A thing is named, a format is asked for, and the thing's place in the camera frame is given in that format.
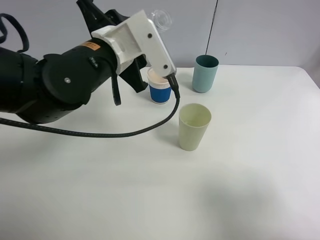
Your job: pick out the teal plastic cup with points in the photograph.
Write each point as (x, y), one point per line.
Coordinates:
(204, 73)

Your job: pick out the pale green plastic cup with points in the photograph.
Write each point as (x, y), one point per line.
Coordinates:
(194, 119)

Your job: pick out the clear bottle green label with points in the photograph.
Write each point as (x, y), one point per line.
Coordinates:
(161, 19)

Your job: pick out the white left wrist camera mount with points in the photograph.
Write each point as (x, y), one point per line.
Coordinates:
(134, 37)

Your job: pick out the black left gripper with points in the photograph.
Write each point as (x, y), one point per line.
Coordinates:
(95, 19)

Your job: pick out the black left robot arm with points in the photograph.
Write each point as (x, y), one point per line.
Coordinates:
(43, 91)

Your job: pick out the blue sleeved paper cup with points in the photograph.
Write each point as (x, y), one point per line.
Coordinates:
(160, 89)

